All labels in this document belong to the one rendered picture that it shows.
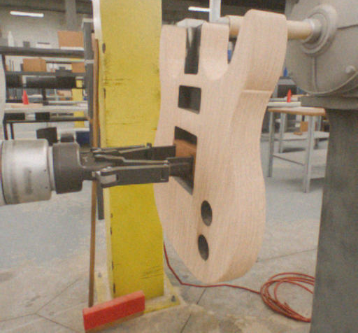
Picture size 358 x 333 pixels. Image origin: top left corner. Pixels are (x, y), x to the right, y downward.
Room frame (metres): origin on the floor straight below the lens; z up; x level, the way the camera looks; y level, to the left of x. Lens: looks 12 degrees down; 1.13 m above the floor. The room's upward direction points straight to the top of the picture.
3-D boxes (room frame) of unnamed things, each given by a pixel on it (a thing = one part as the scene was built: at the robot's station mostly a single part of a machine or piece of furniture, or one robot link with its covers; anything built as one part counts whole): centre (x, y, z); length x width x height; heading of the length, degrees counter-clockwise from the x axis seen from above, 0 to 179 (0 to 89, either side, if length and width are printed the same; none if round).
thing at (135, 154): (0.49, 0.09, 1.02); 0.11 x 0.01 x 0.04; 132
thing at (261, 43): (0.38, -0.09, 1.18); 0.07 x 0.04 x 0.09; 22
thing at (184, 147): (0.51, -0.02, 1.02); 0.10 x 0.03 x 0.05; 22
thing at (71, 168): (0.44, 0.14, 1.02); 0.09 x 0.08 x 0.07; 112
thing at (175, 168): (0.44, 0.00, 1.01); 0.05 x 0.03 x 0.01; 111
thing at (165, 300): (1.54, 0.24, 0.02); 0.40 x 0.40 x 0.02; 20
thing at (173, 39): (0.62, 0.00, 1.21); 0.07 x 0.04 x 0.10; 22
